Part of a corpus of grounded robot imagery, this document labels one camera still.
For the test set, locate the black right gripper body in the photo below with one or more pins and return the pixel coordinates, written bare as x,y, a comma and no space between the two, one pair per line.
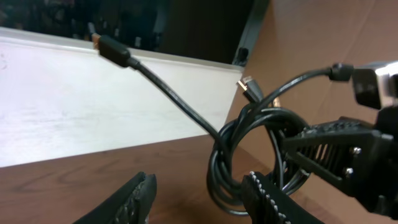
375,176

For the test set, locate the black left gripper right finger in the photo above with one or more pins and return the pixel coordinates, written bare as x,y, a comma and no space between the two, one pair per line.
267,204

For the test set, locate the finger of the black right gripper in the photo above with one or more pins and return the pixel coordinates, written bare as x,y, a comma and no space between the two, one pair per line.
341,124
344,159

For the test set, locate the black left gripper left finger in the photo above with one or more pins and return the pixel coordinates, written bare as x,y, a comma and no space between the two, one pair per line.
130,204

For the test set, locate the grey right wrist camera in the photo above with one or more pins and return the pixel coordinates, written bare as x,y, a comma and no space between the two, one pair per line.
375,84

